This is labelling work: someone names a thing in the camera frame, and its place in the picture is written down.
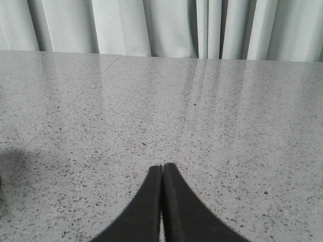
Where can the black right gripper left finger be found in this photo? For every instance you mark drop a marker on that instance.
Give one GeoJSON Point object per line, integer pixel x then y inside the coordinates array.
{"type": "Point", "coordinates": [140, 220]}

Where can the grey-white pleated curtain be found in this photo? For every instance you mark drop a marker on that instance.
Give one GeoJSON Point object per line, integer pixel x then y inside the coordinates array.
{"type": "Point", "coordinates": [253, 30]}

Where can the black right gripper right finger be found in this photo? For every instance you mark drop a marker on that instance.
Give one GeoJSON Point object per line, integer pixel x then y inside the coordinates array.
{"type": "Point", "coordinates": [185, 217]}

